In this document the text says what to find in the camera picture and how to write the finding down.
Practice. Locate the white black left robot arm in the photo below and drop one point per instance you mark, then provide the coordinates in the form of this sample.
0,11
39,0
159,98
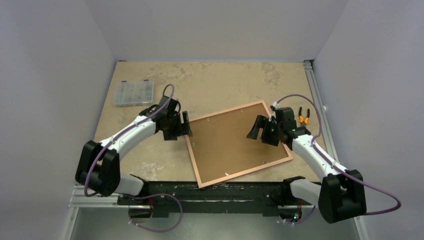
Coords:
99,166

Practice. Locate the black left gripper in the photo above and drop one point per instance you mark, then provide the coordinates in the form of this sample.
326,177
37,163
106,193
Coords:
172,135

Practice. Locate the clear plastic organizer box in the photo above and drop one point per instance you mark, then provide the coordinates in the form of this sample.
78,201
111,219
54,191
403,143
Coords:
133,93

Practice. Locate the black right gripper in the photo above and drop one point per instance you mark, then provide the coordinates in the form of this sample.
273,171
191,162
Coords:
266,129

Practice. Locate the aluminium rail frame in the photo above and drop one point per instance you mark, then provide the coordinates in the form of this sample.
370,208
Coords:
203,87

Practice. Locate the yellow black pliers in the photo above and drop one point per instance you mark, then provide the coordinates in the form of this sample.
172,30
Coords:
303,119

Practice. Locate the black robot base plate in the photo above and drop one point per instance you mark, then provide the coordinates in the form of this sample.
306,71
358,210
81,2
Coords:
158,199

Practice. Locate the brown cardboard backing board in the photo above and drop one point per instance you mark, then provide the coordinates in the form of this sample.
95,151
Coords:
232,145

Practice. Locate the pink wooden picture frame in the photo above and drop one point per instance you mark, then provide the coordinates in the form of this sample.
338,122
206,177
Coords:
205,184

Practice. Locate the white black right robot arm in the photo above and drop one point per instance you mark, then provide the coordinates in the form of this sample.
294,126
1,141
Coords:
339,195

